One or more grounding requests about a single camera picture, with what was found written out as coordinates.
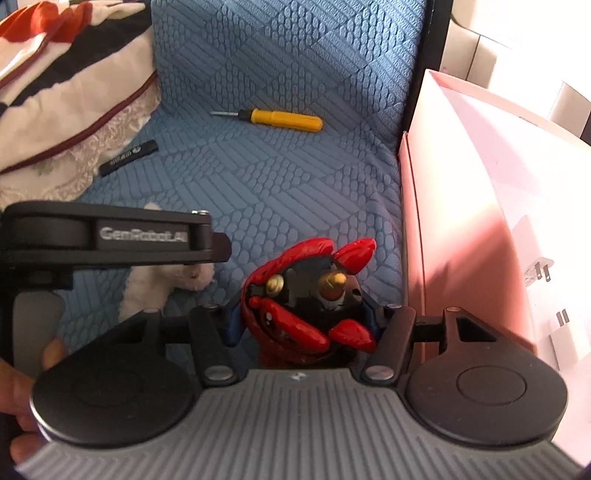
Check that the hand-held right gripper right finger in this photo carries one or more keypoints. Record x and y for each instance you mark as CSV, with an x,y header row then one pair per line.
x,y
371,321

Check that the person's left hand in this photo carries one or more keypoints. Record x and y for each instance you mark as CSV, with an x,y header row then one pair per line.
x,y
18,401

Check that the yellow screwdriver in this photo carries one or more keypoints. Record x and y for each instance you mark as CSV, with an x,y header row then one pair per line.
x,y
286,121

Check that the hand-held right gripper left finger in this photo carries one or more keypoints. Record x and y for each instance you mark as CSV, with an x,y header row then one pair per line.
x,y
233,323

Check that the red black white patterned blanket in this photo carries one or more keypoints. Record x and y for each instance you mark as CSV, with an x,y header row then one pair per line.
x,y
60,92

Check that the white charger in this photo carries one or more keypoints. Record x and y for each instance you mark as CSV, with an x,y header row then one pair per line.
x,y
531,249
570,339

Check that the black fabric label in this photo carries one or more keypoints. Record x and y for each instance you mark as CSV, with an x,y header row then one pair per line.
x,y
129,158

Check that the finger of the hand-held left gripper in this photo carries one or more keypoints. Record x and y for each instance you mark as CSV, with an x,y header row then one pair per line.
x,y
221,247

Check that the pink cardboard box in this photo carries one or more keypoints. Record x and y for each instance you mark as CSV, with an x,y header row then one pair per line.
x,y
452,230

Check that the beige cardboard box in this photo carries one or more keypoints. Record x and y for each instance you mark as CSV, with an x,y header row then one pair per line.
x,y
508,64

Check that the red and black toy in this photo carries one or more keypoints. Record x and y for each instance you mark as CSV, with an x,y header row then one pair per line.
x,y
291,286

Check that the blue quilted sofa cover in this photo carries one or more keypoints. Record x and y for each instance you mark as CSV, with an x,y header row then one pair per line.
x,y
277,184

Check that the white plush toy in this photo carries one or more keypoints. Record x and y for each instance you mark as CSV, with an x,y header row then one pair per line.
x,y
147,290

